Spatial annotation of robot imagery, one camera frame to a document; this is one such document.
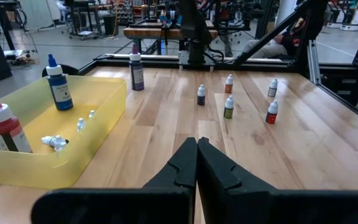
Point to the black aluminium table frame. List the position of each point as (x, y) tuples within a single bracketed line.
[(259, 63)]

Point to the small dark green dropper bottle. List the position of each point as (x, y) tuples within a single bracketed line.
[(60, 143)]

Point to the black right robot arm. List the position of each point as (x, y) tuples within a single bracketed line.
[(196, 31)]

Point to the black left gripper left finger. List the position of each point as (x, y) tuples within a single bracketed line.
[(172, 199)]

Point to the small orange dropper bottle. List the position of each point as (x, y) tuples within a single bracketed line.
[(228, 87)]

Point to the large blue food colouring bottle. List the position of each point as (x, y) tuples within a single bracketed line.
[(60, 90)]

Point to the small dark blue dropper bottle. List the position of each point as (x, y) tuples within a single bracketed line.
[(201, 98)]

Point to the small red dropper bottle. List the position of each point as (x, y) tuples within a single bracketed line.
[(272, 115)]

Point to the small grey dropper bottle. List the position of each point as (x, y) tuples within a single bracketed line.
[(272, 90)]

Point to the large purple food colouring bottle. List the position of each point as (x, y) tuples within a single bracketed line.
[(137, 73)]

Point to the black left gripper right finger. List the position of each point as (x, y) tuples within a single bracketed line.
[(228, 199)]

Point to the large pink food colouring bottle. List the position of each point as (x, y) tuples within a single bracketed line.
[(3, 130)]

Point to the wooden workbench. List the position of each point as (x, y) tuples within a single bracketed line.
[(148, 32)]

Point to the person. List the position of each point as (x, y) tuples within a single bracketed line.
[(269, 48), (227, 43)]

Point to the small olive dropper bottle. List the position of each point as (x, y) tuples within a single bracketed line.
[(228, 110)]

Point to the yellow translucent plastic tray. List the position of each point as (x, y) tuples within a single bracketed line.
[(57, 168)]

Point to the small black dropper bottle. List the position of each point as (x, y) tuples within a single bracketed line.
[(91, 114), (80, 124), (49, 140)]

